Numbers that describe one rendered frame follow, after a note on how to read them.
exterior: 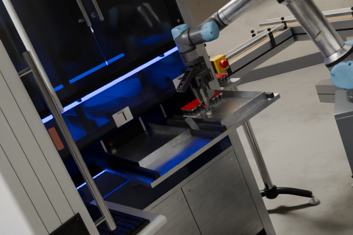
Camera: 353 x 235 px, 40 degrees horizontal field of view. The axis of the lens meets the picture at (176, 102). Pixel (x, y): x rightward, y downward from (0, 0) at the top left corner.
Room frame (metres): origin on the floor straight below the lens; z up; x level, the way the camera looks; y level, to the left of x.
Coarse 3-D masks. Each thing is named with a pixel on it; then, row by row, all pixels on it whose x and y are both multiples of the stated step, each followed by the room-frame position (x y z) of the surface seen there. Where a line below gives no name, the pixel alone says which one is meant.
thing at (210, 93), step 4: (208, 88) 1.98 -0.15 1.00; (200, 92) 1.98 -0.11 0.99; (208, 92) 1.98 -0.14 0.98; (212, 92) 1.99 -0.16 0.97; (204, 96) 1.96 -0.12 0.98; (208, 96) 1.96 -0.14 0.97; (212, 96) 1.98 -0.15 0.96; (204, 100) 1.97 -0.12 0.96; (208, 100) 1.96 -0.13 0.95; (208, 104) 1.97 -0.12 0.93
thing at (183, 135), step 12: (144, 132) 2.10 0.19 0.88; (156, 132) 2.04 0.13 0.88; (168, 132) 1.98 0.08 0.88; (180, 132) 1.89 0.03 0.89; (132, 144) 2.01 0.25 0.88; (144, 144) 1.95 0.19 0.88; (156, 144) 1.90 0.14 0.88; (168, 144) 1.78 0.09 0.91; (108, 156) 1.94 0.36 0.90; (120, 156) 1.84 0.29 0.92; (132, 156) 1.87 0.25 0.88; (144, 156) 1.82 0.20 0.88; (156, 156) 1.74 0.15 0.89
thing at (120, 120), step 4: (124, 108) 2.01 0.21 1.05; (128, 108) 2.01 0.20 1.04; (120, 112) 1.99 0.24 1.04; (124, 112) 2.00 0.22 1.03; (128, 112) 2.01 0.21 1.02; (112, 116) 1.97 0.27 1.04; (116, 116) 1.98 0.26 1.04; (120, 116) 1.99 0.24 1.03; (128, 116) 2.01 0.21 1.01; (132, 116) 2.02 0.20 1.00; (116, 120) 1.98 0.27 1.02; (120, 120) 1.99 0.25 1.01; (124, 120) 2.00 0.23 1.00; (128, 120) 2.00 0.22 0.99; (116, 124) 1.97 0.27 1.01; (120, 124) 1.98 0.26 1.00
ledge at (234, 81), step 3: (231, 78) 2.39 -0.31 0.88; (234, 78) 2.36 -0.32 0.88; (237, 78) 2.34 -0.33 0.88; (240, 78) 2.33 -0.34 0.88; (231, 81) 2.33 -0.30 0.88; (234, 81) 2.31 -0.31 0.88; (237, 81) 2.32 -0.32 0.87; (240, 81) 2.33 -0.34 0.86; (228, 84) 2.30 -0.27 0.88; (231, 84) 2.30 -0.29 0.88; (234, 84) 2.31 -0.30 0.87; (222, 87) 2.30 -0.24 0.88; (225, 87) 2.28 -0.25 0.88; (228, 87) 2.28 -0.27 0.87; (231, 87) 2.29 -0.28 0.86
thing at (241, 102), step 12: (228, 96) 2.12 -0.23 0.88; (240, 96) 2.04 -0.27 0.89; (252, 96) 1.97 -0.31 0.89; (264, 96) 1.90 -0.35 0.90; (216, 108) 2.03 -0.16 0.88; (228, 108) 1.97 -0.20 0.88; (240, 108) 1.83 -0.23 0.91; (252, 108) 1.86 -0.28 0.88; (204, 120) 1.87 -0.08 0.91; (216, 120) 1.80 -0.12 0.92; (228, 120) 1.79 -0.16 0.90
